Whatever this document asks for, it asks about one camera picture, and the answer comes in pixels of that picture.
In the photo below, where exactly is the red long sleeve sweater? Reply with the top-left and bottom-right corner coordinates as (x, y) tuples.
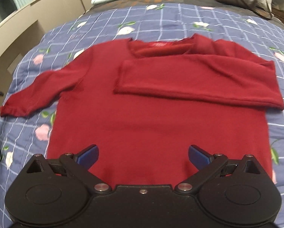
(0, 34), (284, 186)

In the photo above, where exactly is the wooden nightstand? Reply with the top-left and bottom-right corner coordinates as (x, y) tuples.
(271, 7), (284, 24)

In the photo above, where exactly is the blue checkered floral quilt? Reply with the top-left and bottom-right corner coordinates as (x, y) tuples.
(0, 3), (284, 227)

